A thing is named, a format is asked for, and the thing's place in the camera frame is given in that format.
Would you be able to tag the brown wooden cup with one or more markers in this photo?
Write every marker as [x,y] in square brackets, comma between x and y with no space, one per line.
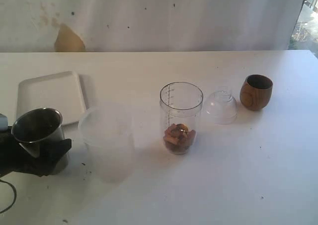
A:
[256,92]

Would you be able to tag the clear dome lid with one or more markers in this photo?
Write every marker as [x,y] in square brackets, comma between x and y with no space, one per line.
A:
[221,106]

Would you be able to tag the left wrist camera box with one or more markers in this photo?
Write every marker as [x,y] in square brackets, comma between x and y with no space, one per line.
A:
[3,123]

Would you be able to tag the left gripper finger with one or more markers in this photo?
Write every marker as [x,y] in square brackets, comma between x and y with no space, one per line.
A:
[53,157]

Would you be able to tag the stainless steel cup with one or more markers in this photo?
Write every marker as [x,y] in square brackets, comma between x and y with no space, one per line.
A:
[37,128]

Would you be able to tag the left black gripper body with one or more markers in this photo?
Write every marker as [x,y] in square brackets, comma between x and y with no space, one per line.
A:
[13,158]

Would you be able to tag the gold coins and cork pieces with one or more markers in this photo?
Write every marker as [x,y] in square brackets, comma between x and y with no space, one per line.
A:
[178,138]

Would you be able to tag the white square tray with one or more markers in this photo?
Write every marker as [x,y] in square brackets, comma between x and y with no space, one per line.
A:
[61,91]

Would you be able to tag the clear plastic shaker cup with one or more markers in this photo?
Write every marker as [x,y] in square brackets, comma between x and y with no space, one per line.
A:
[180,103]

